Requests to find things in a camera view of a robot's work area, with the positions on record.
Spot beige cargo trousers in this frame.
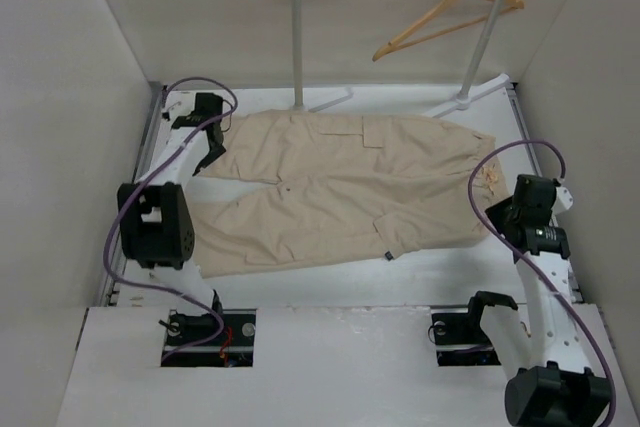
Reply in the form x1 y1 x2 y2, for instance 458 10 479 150
190 111 508 277

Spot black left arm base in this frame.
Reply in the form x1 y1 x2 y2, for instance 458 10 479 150
159 310 257 368

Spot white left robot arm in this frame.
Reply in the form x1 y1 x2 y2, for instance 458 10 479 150
117 93 226 346

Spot aluminium side rail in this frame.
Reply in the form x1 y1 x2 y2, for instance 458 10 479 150
96 81 164 307
505 86 581 303

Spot white metal clothes rack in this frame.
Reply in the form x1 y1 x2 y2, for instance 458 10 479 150
288 0 526 121

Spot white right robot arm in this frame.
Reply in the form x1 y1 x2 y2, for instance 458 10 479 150
463 174 613 426

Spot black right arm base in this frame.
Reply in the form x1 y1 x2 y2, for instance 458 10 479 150
427 311 500 367

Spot right aluminium side rail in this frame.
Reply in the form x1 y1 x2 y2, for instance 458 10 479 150
505 86 581 303

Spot left aluminium side rail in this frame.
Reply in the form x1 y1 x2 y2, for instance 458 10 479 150
96 81 164 307

